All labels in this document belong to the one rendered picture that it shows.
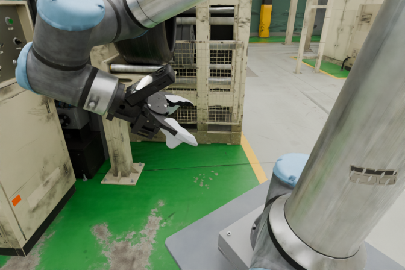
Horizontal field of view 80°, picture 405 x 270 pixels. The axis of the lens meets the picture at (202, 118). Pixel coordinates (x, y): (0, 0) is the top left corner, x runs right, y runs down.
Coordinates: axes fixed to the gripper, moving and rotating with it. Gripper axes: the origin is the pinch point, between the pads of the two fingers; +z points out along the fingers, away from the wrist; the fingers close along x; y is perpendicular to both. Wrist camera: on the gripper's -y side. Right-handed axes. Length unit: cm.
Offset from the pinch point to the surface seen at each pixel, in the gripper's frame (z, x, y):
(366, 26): 354, -368, -75
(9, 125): -54, -52, 80
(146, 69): -3, -88, 40
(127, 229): 21, -29, 115
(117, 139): 1, -86, 101
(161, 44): -2, -84, 20
